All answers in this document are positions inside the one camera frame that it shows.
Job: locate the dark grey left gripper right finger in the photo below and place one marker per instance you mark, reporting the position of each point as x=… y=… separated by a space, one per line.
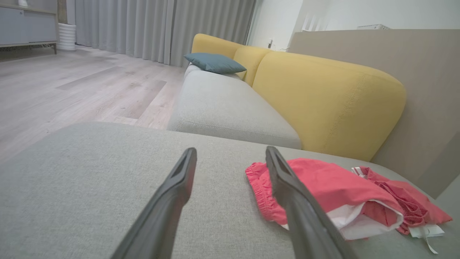
x=305 y=223

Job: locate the blue throw pillow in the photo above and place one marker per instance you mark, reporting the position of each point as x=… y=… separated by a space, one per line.
x=215 y=63

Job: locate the grey sofa seat cushion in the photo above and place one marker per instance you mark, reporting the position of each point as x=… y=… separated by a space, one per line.
x=222 y=104

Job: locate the yellow sofa back cushion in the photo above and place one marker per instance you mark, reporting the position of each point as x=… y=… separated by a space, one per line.
x=212 y=45
x=251 y=61
x=323 y=100

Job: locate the grey pleated curtain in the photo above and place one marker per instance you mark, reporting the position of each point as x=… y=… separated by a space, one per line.
x=161 y=25

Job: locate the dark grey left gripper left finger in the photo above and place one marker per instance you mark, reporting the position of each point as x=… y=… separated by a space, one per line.
x=161 y=216

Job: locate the grey sofa chaise seat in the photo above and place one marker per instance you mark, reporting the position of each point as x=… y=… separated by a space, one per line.
x=90 y=180

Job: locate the red shorts with white trim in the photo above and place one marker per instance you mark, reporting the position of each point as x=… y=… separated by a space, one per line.
x=323 y=180

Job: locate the white ribbed plant pot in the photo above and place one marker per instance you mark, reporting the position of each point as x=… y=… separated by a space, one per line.
x=66 y=36

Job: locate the white ribbed object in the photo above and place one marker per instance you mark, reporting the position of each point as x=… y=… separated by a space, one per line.
x=373 y=27

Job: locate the grey green TV cabinet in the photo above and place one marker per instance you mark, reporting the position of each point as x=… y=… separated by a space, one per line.
x=25 y=27

